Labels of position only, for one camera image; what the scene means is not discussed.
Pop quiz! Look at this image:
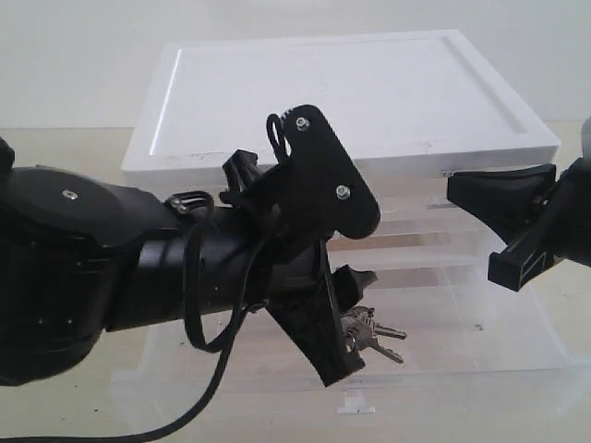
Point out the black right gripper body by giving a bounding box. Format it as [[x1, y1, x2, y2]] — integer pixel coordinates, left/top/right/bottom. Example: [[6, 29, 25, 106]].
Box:
[[488, 158, 590, 292]]

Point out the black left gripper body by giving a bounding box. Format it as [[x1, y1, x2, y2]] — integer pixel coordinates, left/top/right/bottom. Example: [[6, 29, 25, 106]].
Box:
[[218, 103, 382, 324]]

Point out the key bunch with blue tag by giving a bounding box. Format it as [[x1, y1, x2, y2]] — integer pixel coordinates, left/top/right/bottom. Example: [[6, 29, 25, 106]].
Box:
[[340, 305, 407, 365]]

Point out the clear plastic storage box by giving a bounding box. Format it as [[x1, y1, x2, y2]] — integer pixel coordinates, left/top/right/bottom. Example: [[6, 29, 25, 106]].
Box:
[[110, 261, 590, 425]]

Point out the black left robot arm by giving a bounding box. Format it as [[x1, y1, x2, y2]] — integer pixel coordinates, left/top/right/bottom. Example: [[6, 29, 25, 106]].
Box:
[[1, 104, 380, 386]]

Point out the top right small drawer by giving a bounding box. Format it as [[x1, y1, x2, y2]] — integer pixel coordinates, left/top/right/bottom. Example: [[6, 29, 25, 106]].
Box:
[[372, 175, 458, 221]]

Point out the white translucent drawer cabinet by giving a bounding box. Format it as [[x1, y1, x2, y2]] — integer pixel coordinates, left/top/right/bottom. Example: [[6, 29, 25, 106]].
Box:
[[106, 28, 587, 402]]

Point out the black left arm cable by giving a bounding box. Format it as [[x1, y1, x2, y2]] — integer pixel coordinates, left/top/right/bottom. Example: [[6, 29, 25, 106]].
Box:
[[0, 184, 287, 443]]

